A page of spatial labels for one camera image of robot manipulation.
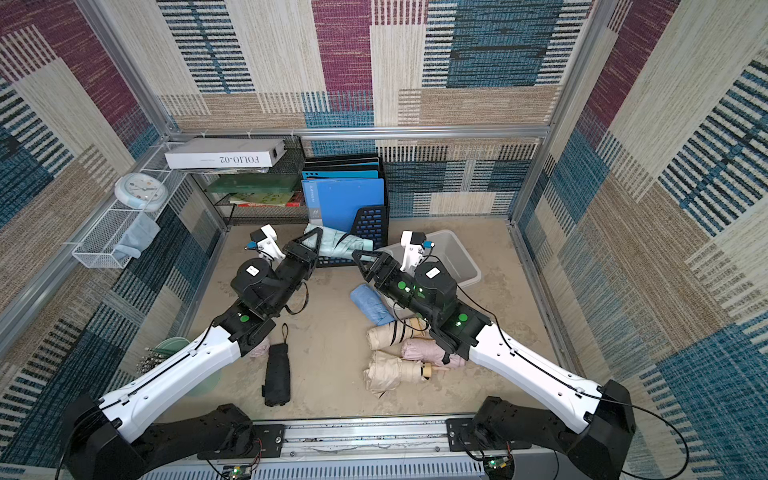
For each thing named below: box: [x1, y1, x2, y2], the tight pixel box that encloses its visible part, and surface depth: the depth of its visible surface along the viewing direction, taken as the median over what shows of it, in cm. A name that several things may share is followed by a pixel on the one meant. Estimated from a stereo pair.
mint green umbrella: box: [302, 224, 373, 258], surface depth 69 cm
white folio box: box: [164, 138, 287, 170], surface depth 81 cm
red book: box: [237, 192, 302, 208], surface depth 101 cm
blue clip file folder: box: [301, 178, 385, 232], surface depth 93 cm
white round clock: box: [114, 172, 169, 212], surface depth 76 cm
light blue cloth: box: [113, 211, 161, 259], surface depth 70 cm
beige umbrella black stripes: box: [366, 317, 432, 350], surface depth 89 cm
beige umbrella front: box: [363, 350, 433, 399], surface depth 81 cm
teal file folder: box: [301, 170, 379, 179], surface depth 95 cm
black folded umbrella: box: [261, 323, 291, 407], surface depth 83 cm
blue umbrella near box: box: [350, 284, 396, 327], surface depth 96 cm
